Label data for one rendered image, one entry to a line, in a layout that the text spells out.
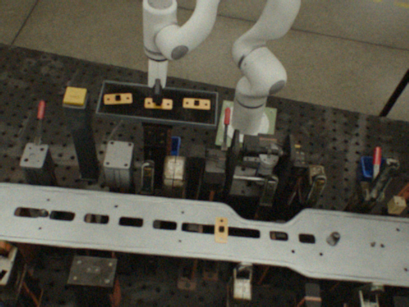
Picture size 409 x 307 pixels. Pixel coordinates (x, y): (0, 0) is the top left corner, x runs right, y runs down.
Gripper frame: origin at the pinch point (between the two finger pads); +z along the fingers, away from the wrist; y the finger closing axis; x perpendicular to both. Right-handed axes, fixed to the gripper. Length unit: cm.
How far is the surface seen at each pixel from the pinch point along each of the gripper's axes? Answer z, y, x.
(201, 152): 13.4, 13.1, 14.3
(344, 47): 123, -165, 127
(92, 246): 23, 41, -16
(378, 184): 11, 23, 68
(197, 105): 6.6, -0.2, 12.4
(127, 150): 12.2, 14.8, -8.3
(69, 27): 123, -164, -70
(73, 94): 7.1, -1.6, -26.2
